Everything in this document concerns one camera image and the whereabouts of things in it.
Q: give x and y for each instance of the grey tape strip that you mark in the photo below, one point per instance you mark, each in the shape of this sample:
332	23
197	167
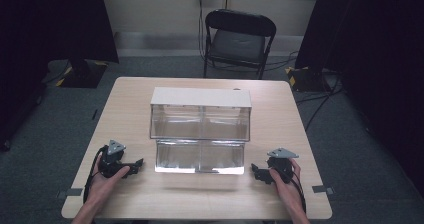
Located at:
322	189
70	192

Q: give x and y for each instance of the black folding chair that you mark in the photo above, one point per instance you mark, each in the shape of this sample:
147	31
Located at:
238	44

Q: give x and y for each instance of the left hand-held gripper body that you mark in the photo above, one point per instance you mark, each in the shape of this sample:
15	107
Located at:
111	160

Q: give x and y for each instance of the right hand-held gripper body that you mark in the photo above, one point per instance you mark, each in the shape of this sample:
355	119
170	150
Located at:
283	165

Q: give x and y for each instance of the person's left hand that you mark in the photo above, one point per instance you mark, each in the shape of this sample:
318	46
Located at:
103	185

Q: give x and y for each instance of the black stand base yellow tape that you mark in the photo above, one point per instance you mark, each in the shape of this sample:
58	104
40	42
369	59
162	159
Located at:
81	74
305	79

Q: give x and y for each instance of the person's right hand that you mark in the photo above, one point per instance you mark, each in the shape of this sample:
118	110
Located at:
287	189

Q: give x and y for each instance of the clear plastic drawer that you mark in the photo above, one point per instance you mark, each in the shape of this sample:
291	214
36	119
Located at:
200	157

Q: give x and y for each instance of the black floor tape mark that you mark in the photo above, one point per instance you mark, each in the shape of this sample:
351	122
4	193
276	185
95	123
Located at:
95	114

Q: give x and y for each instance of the clear drawer cabinet white top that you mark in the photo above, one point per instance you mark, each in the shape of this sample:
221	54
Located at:
200	117

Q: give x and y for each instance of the black curtain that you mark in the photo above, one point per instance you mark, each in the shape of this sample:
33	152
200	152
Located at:
376	67
50	34

